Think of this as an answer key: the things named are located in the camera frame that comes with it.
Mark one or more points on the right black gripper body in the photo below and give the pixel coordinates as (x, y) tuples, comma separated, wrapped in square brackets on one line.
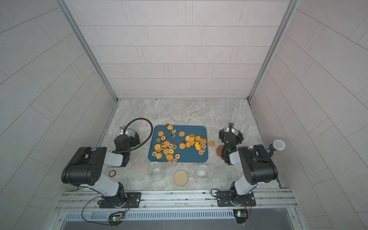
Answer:
[(224, 134)]

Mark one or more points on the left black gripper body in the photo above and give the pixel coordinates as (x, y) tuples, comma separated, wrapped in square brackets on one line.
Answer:
[(133, 143)]

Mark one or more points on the red round jar lid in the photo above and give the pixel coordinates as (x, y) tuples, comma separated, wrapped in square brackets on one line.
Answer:
[(219, 150)]

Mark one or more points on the clear jar with red lid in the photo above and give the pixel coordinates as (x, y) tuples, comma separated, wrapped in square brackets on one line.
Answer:
[(202, 173)]

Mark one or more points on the clear jar with beige lid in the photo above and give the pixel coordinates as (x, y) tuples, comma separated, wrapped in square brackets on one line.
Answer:
[(155, 171)]

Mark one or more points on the beige round jar lid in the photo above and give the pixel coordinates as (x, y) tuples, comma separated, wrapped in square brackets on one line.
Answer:
[(181, 178)]

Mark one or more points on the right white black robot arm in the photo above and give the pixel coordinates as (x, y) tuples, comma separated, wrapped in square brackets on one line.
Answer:
[(257, 167)]

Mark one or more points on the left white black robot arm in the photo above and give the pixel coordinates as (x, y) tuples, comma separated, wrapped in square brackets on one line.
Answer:
[(85, 170)]

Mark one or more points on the cookies pile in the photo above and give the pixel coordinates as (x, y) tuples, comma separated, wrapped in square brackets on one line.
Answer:
[(199, 143), (165, 146)]

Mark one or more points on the small round brass object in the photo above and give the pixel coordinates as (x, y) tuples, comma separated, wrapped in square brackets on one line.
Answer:
[(112, 173)]

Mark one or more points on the teal plastic tray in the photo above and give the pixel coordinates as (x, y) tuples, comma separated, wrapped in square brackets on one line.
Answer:
[(189, 155)]

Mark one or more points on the microphone with foam head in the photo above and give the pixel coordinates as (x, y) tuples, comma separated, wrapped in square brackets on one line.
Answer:
[(276, 145)]

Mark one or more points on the left circuit board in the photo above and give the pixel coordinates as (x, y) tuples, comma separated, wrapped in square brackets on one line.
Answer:
[(115, 219)]

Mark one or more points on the circuit board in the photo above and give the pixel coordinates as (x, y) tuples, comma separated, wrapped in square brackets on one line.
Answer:
[(241, 216), (115, 219)]

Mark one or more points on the right circuit board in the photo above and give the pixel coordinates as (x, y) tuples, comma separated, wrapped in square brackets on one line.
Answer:
[(241, 216)]

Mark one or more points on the aluminium mounting rail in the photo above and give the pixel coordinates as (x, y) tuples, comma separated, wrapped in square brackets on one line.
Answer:
[(180, 199)]

